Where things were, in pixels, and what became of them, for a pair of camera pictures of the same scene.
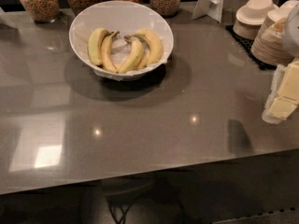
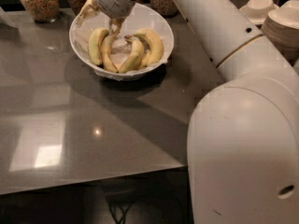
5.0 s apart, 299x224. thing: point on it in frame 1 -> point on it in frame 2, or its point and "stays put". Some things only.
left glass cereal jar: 41,1 stays put
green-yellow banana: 94,44 stays put
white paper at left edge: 6,19 stays put
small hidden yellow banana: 144,61 stays put
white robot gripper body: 292,32 -> 116,3
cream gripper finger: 283,98 -> 90,8
